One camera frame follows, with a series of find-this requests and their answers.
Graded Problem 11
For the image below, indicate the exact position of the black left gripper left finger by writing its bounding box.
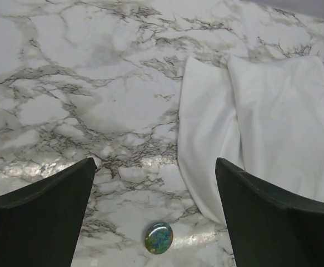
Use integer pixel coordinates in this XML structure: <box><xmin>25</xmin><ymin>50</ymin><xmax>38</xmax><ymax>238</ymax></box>
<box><xmin>0</xmin><ymin>157</ymin><xmax>96</xmax><ymax>266</ymax></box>

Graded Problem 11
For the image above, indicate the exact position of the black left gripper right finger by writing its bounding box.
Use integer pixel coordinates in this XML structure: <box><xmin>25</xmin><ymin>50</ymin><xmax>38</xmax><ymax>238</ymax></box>
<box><xmin>215</xmin><ymin>158</ymin><xmax>324</xmax><ymax>266</ymax></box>

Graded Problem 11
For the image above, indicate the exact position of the round green blue brooch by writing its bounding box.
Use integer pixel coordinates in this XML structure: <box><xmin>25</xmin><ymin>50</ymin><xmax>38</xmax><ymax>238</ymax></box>
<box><xmin>144</xmin><ymin>222</ymin><xmax>173</xmax><ymax>250</ymax></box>

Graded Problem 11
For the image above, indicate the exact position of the white t-shirt with flower print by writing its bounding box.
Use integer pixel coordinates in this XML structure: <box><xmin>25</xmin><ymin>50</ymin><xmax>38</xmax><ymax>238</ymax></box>
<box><xmin>177</xmin><ymin>55</ymin><xmax>324</xmax><ymax>224</ymax></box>

